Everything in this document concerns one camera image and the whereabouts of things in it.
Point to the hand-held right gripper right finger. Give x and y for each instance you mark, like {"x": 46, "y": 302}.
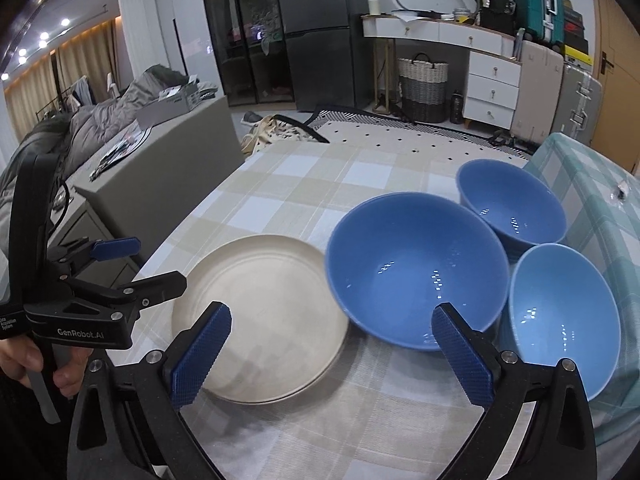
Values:
{"x": 465, "y": 362}

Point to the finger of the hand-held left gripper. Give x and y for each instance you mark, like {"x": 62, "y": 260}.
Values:
{"x": 117, "y": 249}
{"x": 150, "y": 287}

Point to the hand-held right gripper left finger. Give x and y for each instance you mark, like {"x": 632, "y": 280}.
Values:
{"x": 200, "y": 362}

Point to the large blue bowl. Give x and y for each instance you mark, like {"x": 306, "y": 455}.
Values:
{"x": 415, "y": 270}

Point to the light blue bowl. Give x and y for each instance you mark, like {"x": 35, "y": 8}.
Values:
{"x": 560, "y": 300}

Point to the small blue bowl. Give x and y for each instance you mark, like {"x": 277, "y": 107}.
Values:
{"x": 510, "y": 205}

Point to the person's left hand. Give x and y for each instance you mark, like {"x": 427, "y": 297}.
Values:
{"x": 67, "y": 375}

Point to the low grey cabinet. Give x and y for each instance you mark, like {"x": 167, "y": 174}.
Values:
{"x": 75, "y": 225}

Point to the grey sofa with clutter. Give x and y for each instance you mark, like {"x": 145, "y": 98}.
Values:
{"x": 170, "y": 180}

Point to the printed round fan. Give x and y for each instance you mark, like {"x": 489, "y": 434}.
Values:
{"x": 117, "y": 152}

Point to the grey padded jacket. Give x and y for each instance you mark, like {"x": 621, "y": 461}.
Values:
{"x": 100, "y": 120}

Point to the grey cardboard box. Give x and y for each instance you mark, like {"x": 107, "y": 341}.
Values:
{"x": 170, "y": 107}

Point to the beige curtain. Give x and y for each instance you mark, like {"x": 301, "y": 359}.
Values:
{"x": 85, "y": 65}

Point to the dark slipper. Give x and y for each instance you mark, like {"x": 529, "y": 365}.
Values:
{"x": 251, "y": 118}

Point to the printed tote bag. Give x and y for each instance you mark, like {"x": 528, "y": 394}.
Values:
{"x": 270, "y": 135}

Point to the teal checked tablecloth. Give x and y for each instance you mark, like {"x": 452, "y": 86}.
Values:
{"x": 600, "y": 210}

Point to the small clear plastic packet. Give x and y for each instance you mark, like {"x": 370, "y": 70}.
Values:
{"x": 621, "y": 191}

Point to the patterned rug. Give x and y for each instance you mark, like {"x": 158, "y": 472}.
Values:
{"x": 425, "y": 132}

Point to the black glass cabinet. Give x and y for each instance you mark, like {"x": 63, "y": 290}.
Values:
{"x": 240, "y": 35}

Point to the black water bottle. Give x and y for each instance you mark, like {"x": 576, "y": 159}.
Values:
{"x": 456, "y": 109}

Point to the woven laundry basket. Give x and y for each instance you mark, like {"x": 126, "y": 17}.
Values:
{"x": 422, "y": 92}

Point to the white desk with drawers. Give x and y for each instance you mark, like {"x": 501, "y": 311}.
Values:
{"x": 492, "y": 90}

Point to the beige suitcase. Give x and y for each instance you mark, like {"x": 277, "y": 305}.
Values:
{"x": 537, "y": 92}

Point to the silver suitcase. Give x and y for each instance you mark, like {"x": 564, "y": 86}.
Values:
{"x": 575, "y": 105}

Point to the dark grey refrigerator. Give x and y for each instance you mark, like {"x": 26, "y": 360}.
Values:
{"x": 320, "y": 35}

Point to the wooden door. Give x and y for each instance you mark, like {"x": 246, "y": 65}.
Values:
{"x": 620, "y": 60}

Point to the black bag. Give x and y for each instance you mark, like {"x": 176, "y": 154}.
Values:
{"x": 495, "y": 15}

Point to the stack of dark boxes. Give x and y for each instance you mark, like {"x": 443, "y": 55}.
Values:
{"x": 577, "y": 30}

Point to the white paper roll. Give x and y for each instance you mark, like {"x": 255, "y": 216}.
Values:
{"x": 373, "y": 7}

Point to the teal suitcase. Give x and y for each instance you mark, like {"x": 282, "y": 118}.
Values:
{"x": 532, "y": 0}

